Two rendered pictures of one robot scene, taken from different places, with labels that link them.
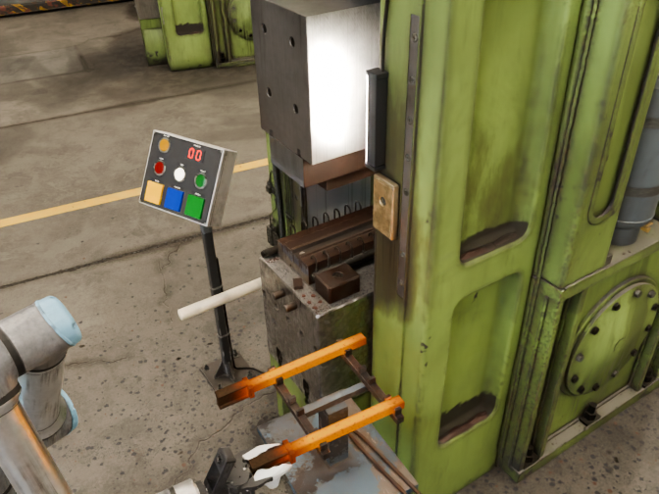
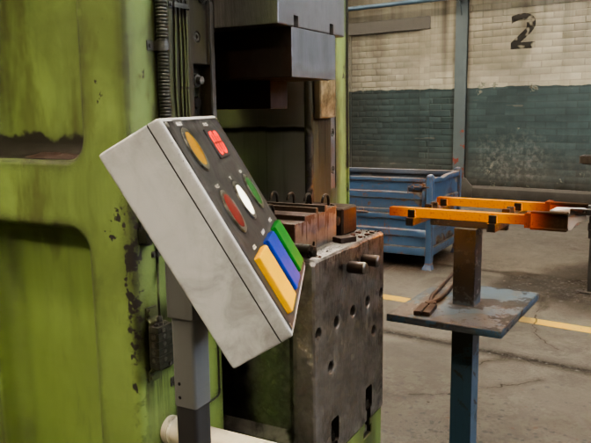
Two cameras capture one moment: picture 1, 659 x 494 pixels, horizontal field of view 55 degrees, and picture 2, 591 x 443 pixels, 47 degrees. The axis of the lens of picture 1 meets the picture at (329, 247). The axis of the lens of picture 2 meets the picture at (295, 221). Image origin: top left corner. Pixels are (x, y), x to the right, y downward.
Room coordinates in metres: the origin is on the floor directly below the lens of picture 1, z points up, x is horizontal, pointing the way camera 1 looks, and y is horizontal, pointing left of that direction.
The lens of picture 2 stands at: (2.44, 1.35, 1.21)
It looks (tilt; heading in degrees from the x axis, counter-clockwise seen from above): 9 degrees down; 241
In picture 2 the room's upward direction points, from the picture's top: 1 degrees counter-clockwise
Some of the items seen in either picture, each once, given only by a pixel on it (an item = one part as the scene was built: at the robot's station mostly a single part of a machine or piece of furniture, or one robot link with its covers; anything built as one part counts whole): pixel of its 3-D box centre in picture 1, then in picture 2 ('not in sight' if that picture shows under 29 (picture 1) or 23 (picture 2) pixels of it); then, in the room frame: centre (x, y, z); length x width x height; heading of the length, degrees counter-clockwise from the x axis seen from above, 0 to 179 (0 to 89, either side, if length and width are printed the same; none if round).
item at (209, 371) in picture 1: (227, 366); not in sight; (2.13, 0.49, 0.05); 0.22 x 0.22 x 0.09; 32
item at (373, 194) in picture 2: not in sight; (378, 211); (-0.92, -3.20, 0.36); 1.20 x 0.80 x 0.72; 120
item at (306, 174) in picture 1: (344, 142); (229, 60); (1.81, -0.06, 1.32); 0.42 x 0.20 x 0.10; 122
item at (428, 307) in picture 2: (387, 469); (446, 286); (1.09, -0.14, 0.68); 0.60 x 0.04 x 0.01; 36
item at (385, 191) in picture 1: (385, 206); (324, 84); (1.50, -0.16, 1.27); 0.09 x 0.02 x 0.17; 32
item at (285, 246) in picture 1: (345, 238); (234, 221); (1.81, -0.06, 0.96); 0.42 x 0.20 x 0.09; 122
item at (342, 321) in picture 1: (356, 306); (246, 325); (1.77, -0.09, 0.69); 0.56 x 0.38 x 0.45; 122
